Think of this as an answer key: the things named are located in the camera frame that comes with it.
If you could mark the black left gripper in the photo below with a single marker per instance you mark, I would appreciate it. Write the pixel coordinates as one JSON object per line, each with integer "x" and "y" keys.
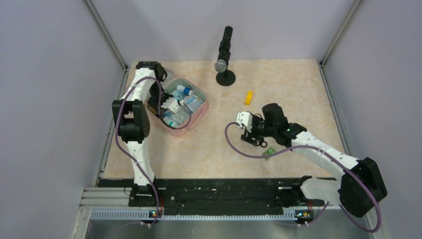
{"x": 167, "y": 96}

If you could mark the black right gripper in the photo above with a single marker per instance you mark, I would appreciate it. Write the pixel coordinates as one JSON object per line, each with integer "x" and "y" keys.
{"x": 247, "y": 137}

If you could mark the small green box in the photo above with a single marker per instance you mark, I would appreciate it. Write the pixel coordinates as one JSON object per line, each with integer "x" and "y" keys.
{"x": 268, "y": 152}

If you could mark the blue white dropper bottle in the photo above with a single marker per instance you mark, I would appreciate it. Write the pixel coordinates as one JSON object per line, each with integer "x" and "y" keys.
{"x": 185, "y": 90}

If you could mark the pink medicine kit case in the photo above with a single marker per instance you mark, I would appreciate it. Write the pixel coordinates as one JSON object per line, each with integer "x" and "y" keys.
{"x": 182, "y": 107}

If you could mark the green gauze packet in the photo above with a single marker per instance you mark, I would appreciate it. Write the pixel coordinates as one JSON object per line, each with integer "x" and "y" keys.
{"x": 181, "y": 116}

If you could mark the black handled scissors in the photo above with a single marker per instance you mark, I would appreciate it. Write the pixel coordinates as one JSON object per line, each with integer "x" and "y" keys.
{"x": 263, "y": 144}

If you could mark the white bottle green label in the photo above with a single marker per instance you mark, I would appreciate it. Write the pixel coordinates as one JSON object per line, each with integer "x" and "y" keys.
{"x": 171, "y": 123}

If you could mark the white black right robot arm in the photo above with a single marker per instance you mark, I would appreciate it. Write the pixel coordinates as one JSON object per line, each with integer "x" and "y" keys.
{"x": 358, "y": 185}

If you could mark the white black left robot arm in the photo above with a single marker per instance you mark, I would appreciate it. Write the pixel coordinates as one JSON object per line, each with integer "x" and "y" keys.
{"x": 132, "y": 124}

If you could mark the yellow plastic block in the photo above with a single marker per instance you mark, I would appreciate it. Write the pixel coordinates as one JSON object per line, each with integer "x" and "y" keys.
{"x": 248, "y": 98}

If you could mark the black microphone on stand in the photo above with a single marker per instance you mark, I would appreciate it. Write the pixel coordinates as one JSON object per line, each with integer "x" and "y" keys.
{"x": 224, "y": 77}

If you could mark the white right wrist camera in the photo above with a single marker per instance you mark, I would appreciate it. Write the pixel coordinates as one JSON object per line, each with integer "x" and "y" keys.
{"x": 244, "y": 120}

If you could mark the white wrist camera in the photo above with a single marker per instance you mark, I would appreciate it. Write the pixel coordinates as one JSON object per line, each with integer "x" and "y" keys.
{"x": 172, "y": 105}
{"x": 244, "y": 120}

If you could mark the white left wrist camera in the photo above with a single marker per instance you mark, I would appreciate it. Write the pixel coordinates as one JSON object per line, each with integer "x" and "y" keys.
{"x": 172, "y": 105}

